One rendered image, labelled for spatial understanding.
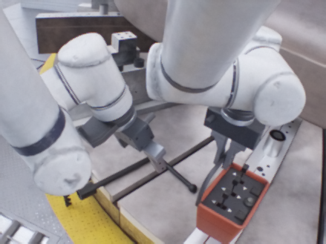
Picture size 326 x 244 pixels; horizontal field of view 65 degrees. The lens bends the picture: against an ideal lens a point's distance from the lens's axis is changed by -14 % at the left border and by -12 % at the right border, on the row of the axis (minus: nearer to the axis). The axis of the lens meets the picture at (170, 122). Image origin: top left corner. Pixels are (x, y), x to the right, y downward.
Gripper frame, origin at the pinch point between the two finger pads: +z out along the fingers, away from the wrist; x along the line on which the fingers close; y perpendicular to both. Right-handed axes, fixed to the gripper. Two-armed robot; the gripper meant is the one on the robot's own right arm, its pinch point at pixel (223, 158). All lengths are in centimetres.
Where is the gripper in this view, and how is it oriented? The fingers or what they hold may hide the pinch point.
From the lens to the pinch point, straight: 71.9
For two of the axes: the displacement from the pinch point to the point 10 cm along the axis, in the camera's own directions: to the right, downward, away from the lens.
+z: -1.2, 7.9, 6.0
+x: 8.1, 4.3, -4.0
